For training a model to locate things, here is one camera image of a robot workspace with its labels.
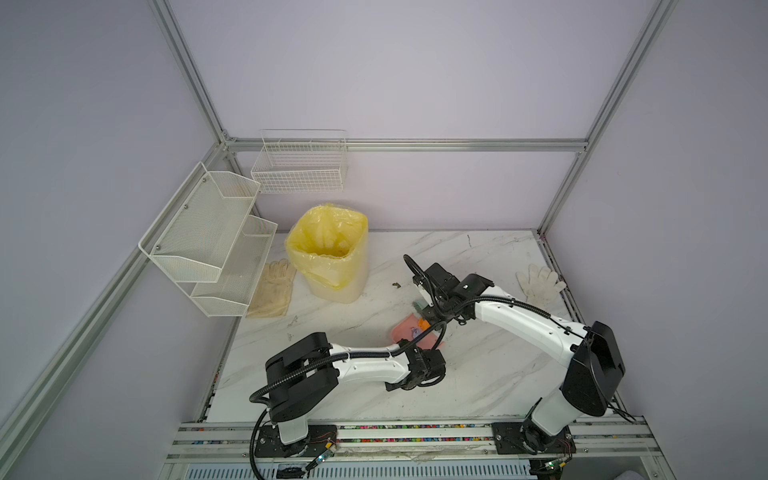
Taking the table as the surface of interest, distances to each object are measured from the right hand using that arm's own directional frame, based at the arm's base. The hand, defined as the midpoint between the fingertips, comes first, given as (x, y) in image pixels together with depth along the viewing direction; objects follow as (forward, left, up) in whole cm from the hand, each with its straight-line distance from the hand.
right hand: (431, 313), depth 83 cm
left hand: (-11, +14, -8) cm, 20 cm away
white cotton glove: (+18, -41, -14) cm, 47 cm away
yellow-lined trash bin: (+28, +34, -2) cm, 44 cm away
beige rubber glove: (+12, +53, -12) cm, 56 cm away
